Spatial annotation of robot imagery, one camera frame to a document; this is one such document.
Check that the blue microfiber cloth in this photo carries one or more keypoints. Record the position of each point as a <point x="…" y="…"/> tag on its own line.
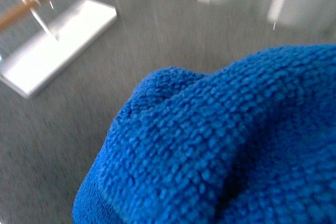
<point x="251" y="143"/>

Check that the white towel rack stand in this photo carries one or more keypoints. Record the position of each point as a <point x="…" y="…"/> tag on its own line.
<point x="45" y="40"/>

